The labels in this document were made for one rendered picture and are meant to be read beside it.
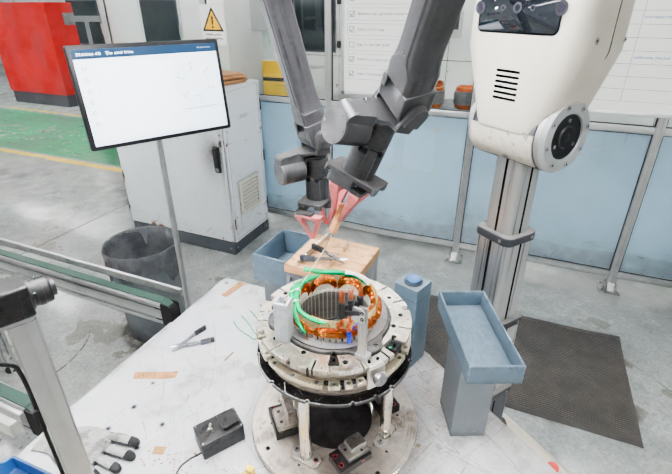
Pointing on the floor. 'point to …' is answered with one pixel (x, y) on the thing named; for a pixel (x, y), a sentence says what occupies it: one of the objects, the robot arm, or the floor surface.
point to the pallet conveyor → (21, 413)
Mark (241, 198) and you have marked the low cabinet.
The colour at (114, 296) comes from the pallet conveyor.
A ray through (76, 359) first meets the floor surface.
